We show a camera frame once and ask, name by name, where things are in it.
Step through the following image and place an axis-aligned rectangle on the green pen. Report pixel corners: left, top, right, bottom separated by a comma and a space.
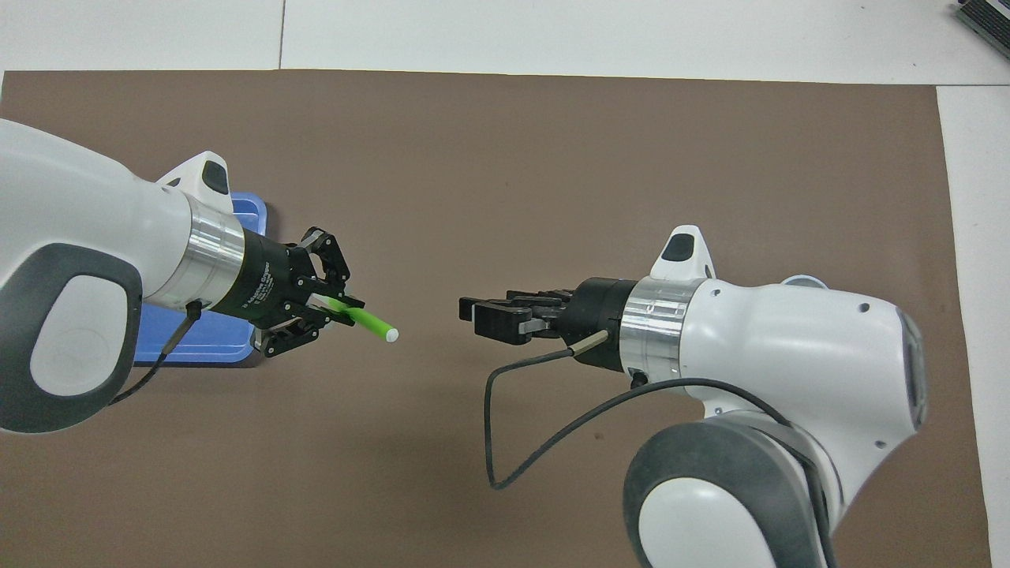
312, 293, 400, 344

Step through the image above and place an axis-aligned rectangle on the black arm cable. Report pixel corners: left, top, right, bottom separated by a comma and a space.
110, 304, 202, 407
484, 330, 837, 553

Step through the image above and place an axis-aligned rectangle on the grey ribbed device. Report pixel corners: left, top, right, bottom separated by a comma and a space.
955, 0, 1010, 60

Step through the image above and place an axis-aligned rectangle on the blue plastic tray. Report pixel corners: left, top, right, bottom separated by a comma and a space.
130, 192, 267, 368

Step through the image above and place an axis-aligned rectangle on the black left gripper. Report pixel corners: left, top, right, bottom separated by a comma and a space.
213, 227, 366, 358

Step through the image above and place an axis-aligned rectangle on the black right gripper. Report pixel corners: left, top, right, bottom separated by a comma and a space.
459, 278, 642, 373

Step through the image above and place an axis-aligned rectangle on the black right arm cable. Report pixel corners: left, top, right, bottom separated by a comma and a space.
484, 330, 837, 553

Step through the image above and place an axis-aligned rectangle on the brown table mat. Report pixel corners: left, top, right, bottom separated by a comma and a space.
0, 69, 993, 568

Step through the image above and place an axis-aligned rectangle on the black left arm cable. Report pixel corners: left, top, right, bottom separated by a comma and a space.
110, 304, 202, 407

